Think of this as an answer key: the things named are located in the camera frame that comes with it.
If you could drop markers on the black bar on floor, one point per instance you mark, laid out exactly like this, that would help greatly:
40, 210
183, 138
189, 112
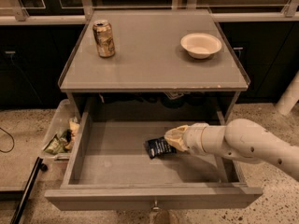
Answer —
27, 191

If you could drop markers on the gold soda can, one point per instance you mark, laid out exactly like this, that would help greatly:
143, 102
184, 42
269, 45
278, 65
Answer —
103, 35

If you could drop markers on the open grey top drawer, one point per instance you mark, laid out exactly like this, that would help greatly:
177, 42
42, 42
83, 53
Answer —
110, 169

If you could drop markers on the white window frame rail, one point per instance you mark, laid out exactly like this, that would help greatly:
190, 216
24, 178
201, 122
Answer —
79, 11

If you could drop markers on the green snack packet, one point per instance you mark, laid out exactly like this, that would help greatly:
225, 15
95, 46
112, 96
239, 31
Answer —
56, 145

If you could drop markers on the clear plastic bin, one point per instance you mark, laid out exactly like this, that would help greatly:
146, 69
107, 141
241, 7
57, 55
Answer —
59, 126

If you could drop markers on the blue rxbar blueberry wrapper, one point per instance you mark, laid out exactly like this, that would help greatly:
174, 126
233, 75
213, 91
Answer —
157, 147

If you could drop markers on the metal drawer knob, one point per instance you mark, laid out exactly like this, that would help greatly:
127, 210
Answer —
155, 207

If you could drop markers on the white paper bowl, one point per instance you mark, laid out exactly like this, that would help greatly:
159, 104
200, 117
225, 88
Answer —
201, 46

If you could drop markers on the grey cabinet with top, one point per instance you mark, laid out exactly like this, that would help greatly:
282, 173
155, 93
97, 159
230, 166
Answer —
149, 57

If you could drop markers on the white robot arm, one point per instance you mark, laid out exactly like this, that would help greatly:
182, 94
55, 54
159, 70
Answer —
238, 140

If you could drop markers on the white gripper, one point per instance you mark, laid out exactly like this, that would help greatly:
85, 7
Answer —
193, 139

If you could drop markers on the yellow snack packet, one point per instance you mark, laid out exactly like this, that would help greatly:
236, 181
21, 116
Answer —
71, 133

